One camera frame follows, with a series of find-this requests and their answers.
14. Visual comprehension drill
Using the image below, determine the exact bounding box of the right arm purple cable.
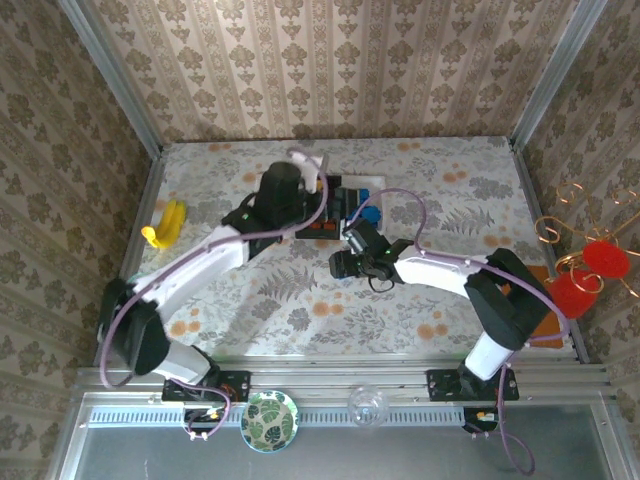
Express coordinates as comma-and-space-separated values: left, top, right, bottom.
348, 187, 571, 476

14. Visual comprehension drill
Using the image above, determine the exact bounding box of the grey slotted cable duct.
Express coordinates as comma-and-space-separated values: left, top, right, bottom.
82, 403, 469, 430

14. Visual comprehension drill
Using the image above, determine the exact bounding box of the white plastic container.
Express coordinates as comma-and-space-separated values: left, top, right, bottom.
339, 172, 387, 239

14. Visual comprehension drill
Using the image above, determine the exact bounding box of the aluminium table side rail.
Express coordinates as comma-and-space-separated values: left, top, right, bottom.
508, 142, 591, 365

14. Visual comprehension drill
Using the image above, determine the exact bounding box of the red round disc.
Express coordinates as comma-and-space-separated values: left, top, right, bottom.
582, 239, 631, 280

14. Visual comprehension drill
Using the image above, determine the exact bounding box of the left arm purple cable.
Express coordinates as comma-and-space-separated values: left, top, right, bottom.
99, 148, 331, 442

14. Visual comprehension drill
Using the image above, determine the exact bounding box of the red cup with wire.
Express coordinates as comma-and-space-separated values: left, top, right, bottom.
534, 180, 640, 301

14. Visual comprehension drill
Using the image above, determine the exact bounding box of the orange flat board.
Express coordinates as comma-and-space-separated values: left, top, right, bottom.
502, 264, 566, 341

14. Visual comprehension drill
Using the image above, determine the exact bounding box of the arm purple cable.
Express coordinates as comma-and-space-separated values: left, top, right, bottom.
348, 187, 571, 476
99, 148, 331, 442

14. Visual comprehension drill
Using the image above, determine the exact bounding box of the aluminium frame post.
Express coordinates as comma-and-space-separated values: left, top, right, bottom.
508, 0, 610, 151
56, 0, 165, 157

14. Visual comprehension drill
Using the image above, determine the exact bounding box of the yellow toy banana bunch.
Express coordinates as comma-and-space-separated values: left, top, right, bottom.
141, 199, 187, 250

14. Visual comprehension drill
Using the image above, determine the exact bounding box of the black plastic container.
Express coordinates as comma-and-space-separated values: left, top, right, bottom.
294, 173, 347, 241

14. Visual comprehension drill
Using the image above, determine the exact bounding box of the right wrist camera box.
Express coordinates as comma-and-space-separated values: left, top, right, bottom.
342, 219, 389, 259

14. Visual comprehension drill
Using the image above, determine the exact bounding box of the green leaf pattern bowl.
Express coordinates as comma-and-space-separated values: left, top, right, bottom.
240, 389, 300, 454

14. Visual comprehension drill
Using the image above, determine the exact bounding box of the grey metal shelf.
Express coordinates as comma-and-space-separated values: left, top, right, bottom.
49, 392, 632, 480

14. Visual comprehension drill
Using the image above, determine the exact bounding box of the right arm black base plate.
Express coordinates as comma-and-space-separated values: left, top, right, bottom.
426, 368, 520, 402

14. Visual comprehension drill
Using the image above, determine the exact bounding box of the clear glass ball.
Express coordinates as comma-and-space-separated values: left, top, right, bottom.
347, 384, 390, 428

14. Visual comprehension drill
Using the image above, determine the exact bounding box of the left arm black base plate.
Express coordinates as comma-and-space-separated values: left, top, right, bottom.
162, 369, 251, 403

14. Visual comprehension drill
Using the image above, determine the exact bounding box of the small black connector box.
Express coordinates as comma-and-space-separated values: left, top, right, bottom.
462, 407, 507, 434
182, 407, 226, 426

